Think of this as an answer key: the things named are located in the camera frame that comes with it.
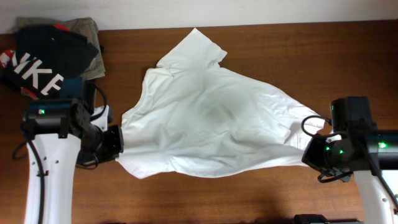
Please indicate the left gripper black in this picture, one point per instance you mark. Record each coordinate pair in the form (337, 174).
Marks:
(117, 144)

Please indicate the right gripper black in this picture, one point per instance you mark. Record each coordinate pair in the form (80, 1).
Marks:
(310, 154)

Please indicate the white t-shirt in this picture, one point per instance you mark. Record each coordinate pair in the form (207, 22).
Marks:
(197, 118)

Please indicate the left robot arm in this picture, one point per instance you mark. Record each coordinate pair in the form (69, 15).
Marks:
(63, 134)

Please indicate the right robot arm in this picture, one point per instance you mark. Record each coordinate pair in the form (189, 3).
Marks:
(378, 186)

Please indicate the black garment under stack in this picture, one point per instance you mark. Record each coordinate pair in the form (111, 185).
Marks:
(47, 74)

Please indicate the black Nike t-shirt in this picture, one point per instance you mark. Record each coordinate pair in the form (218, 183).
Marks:
(44, 56)

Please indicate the olive folded garment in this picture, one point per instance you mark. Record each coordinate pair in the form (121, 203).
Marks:
(37, 33)

